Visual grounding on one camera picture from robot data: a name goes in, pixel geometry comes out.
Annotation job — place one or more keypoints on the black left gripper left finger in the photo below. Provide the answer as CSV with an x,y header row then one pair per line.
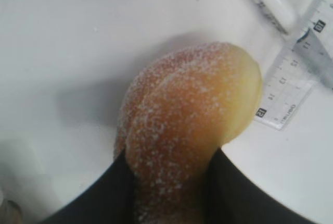
x,y
108,200

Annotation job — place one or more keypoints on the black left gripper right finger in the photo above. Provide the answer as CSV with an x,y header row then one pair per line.
x,y
233,198

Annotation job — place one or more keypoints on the yellow bread loaf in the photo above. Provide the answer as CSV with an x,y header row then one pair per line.
x,y
177,112

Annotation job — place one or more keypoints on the brown coffee drink bottle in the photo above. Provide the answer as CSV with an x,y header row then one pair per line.
x,y
10,211

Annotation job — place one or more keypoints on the clear plastic ruler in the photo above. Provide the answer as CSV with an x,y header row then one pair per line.
x,y
304,61

